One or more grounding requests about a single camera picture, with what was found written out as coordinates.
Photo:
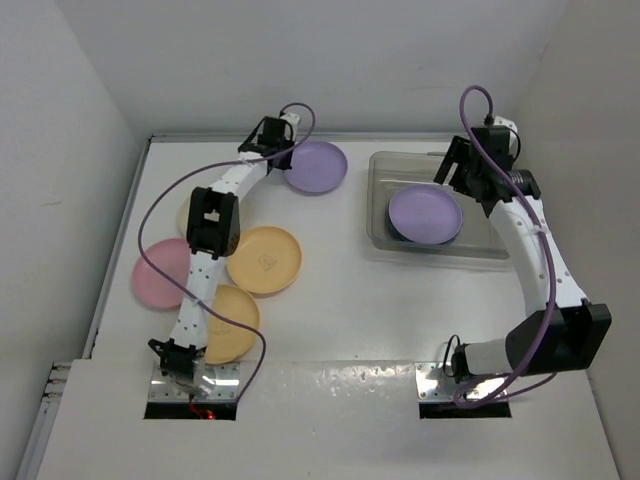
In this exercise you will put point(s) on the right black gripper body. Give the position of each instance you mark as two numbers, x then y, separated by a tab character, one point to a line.
472	172

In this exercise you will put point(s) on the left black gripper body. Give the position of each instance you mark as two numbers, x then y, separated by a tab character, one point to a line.
282	146

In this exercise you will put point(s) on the purple plate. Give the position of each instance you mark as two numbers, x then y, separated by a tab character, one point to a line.
317	167
425	214

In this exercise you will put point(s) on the teal scalloped plate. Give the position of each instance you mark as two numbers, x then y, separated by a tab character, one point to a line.
396	235

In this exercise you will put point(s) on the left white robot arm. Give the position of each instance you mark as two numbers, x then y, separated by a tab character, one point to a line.
213	234

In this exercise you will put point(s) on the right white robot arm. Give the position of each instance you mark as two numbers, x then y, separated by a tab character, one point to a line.
562	329

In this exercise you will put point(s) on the clear plastic bin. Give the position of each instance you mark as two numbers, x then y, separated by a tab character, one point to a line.
477	246

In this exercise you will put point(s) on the cream plate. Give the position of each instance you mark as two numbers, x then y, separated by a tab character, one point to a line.
183	215

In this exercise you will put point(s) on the far yellow plate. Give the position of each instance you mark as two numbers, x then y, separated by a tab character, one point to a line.
267	260

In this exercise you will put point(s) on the pink plate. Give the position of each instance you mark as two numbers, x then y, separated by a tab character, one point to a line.
152	289

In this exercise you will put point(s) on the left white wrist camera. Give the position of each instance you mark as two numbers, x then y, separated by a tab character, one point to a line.
292	121

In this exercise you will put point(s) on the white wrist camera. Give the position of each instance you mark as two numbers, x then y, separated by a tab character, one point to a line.
501	121
292	121

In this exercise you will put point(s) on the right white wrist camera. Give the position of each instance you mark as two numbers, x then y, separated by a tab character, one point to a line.
501	121

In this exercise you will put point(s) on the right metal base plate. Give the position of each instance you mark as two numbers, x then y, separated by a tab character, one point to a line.
434	386

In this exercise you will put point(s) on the metal base plate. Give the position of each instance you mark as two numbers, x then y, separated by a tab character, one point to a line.
207	383
434	386

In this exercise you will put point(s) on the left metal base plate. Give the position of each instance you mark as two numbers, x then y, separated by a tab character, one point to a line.
207	383

